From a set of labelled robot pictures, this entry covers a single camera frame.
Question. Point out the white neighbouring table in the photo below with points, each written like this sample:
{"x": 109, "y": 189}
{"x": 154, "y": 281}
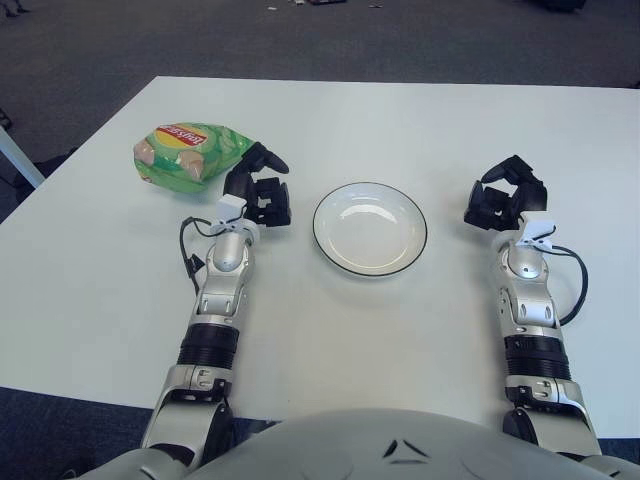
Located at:
{"x": 20, "y": 155}

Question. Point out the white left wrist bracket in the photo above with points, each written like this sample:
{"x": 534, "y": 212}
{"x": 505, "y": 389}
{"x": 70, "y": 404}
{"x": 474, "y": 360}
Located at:
{"x": 231, "y": 207}

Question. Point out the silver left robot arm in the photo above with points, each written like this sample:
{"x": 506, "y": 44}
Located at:
{"x": 215, "y": 310}

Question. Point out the grey robot torso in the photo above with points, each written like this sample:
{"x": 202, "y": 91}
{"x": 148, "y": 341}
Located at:
{"x": 350, "y": 445}

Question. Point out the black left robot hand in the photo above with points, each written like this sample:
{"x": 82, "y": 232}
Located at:
{"x": 265, "y": 200}

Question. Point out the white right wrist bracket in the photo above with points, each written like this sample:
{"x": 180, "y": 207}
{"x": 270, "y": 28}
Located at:
{"x": 537, "y": 231}

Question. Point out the white plate black rim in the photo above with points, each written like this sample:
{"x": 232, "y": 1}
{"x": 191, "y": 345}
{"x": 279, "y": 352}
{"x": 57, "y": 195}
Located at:
{"x": 370, "y": 230}

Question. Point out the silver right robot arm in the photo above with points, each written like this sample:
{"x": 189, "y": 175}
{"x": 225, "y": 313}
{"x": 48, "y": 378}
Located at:
{"x": 532, "y": 315}

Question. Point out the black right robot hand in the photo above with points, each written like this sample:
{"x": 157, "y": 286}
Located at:
{"x": 530, "y": 195}

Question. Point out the green potato chips bag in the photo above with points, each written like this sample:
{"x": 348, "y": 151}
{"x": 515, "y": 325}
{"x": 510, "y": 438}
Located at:
{"x": 185, "y": 155}

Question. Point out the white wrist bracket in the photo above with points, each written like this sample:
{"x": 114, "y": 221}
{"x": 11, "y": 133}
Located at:
{"x": 537, "y": 231}
{"x": 231, "y": 207}

